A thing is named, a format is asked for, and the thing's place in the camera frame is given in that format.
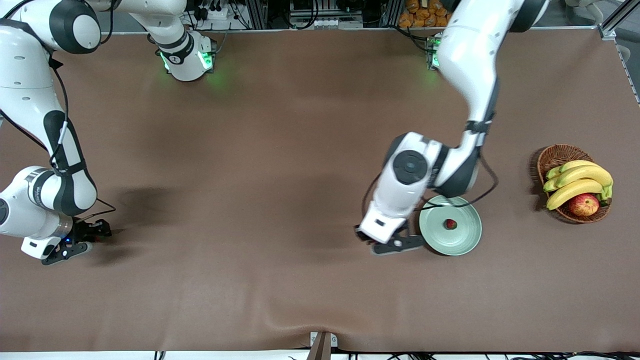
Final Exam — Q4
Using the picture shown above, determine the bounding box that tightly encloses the light green round plate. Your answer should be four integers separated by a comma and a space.
419, 194, 483, 257

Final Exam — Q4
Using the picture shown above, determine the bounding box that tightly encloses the brown table cloth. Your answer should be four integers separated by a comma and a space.
0, 27, 640, 353

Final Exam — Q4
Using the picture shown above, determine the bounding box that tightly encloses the brown wicker basket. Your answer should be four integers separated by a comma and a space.
537, 144, 612, 224

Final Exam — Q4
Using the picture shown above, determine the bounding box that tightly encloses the red yellow apple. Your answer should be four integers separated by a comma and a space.
568, 193, 600, 217

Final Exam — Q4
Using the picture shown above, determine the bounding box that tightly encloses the bag of orange bread rolls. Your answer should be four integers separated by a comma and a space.
398, 0, 451, 28

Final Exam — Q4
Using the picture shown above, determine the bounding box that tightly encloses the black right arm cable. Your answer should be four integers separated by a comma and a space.
0, 0, 117, 222

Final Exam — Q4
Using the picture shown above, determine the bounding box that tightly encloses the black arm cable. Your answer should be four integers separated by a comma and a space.
0, 0, 117, 222
360, 112, 500, 228

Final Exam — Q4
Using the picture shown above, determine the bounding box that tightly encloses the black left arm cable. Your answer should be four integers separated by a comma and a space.
360, 112, 500, 228

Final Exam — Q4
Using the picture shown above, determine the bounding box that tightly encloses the aluminium frame profile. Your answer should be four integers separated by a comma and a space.
247, 0, 269, 29
597, 0, 640, 41

